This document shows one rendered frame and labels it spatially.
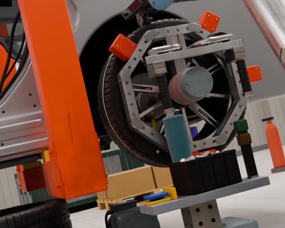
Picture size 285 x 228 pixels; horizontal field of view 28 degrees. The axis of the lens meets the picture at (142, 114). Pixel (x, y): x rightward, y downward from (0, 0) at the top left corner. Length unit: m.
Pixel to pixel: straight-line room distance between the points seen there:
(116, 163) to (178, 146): 5.79
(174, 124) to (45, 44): 0.59
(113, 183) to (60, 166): 4.68
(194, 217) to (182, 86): 0.59
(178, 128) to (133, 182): 4.64
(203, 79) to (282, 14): 0.74
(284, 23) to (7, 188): 10.10
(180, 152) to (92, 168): 0.36
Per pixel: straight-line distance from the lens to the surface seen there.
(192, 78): 2.28
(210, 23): 2.52
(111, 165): 8.00
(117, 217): 2.32
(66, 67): 2.15
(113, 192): 6.84
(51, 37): 2.17
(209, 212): 1.96
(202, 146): 2.41
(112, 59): 2.45
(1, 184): 11.43
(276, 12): 1.64
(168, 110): 2.14
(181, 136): 2.25
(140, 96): 2.80
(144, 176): 6.92
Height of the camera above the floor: 0.64
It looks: 3 degrees up
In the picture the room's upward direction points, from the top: 13 degrees counter-clockwise
